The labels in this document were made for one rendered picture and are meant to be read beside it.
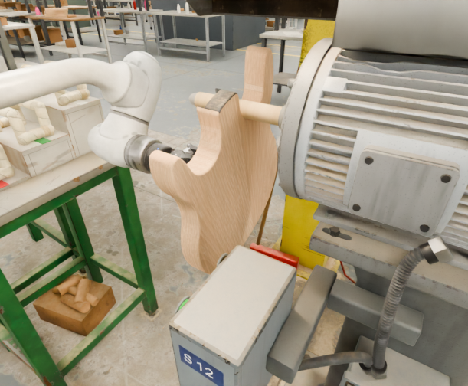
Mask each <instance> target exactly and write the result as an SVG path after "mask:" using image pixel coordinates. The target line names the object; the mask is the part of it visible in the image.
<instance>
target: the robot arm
mask: <svg viewBox="0 0 468 386"><path fill-rule="evenodd" d="M81 84H90V85H94V86H95V87H98V88H100V89H101V90H102V94H103V98H104V99H105V100H106V101H108V102H109V103H110V104H111V107H110V112H109V114H108V116H107V118H106V119H105V121H104V122H103V123H100V124H98V125H96V126H95V127H93V128H92V129H91V130H90V132H89V134H88V139H87V141H88V145H89V147H90V149H91V150H92V151H93V152H94V153H95V154H96V155H97V156H99V157H100V158H101V159H103V160H105V161H107V162H109V163H111V164H113V165H117V166H119V167H123V168H132V169H135V170H138V171H140V172H144V173H146V174H152V173H151V171H150V167H149V157H150V155H151V154H152V152H154V151H155V150H159V151H161V152H165V153H168V154H170V155H174V156H177V157H179V158H181V159H182V160H183V161H184V162H185V163H186V164H188V163H189V162H190V161H191V159H192V158H193V155H195V153H196V151H197V149H198V147H197V146H193V145H192V144H191V143H189V144H187V148H186V149H185V150H183V151H182V150H175V149H173V148H172V147H171V146H167V145H164V144H162V142H160V141H159V140H157V139H153V138H151V137H148V128H149V122H150V120H151V118H152V115H153V113H154V112H155V108H156V105H157V102H158V99H159V93H160V90H161V84H162V71H161V67H160V66H159V63H158V61H157V60H156V59H155V58H154V57H153V56H152V55H150V54H147V53H146V52H144V51H134V52H132V53H130V54H128V55H127V56H126V57H125V58H124V60H123V61H116V62H114V63H113V64H108V63H106V62H103V61H99V60H94V59H90V58H72V59H66V60H62V61H55V62H50V63H46V64H39V65H35V66H31V67H25V68H21V69H17V70H10V71H6V72H2V73H0V110H1V109H4V108H8V107H10V106H14V105H18V104H20V103H24V102H27V101H29V100H33V99H37V98H39V97H43V96H46V95H48V94H51V93H55V92H57V91H61V90H65V89H67V88H70V87H75V86H77V85H81Z"/></svg>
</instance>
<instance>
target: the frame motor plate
mask: <svg viewBox="0 0 468 386"><path fill-rule="evenodd" d="M309 249H310V250H313V251H315V252H318V253H320V254H324V255H326V256H328V257H331V258H334V259H336V260H340V261H342V262H344V263H347V264H350V265H352V266H354V267H357V268H360V269H362V270H366V271H368V272H370V273H373V274H376V275H378V276H382V277H384V278H386V279H389V280H392V278H393V276H394V273H395V271H396V269H397V267H398V265H399V263H400V262H401V259H404V256H406V254H408V253H409V252H410V251H408V250H404V249H401V248H399V247H395V246H392V245H390V244H386V243H383V242H381V241H378V240H374V239H371V238H369V237H366V236H363V235H360V234H357V233H354V232H351V231H347V230H345V229H342V228H340V227H336V226H333V225H331V224H327V223H324V222H321V221H320V222H319V223H318V225H317V227H316V229H315V230H314V231H313V233H312V235H311V238H310V242H309ZM406 286H408V287H410V288H412V289H415V290H418V291H421V292H422V293H426V294H428V295H431V296H434V297H437V298H438V299H442V300H444V301H447V302H449V303H452V304H454V305H457V306H460V307H463V308H464V309H468V270H464V269H461V268H459V267H455V266H452V265H449V264H447V263H440V262H437V263H434V264H431V265H430V264H429V263H428V262H427V261H426V260H425V259H424V261H421V263H420V262H419V264H417V266H416V267H415V269H414V271H412V273H411V275H410V276H409V279H408V281H407V284H406Z"/></svg>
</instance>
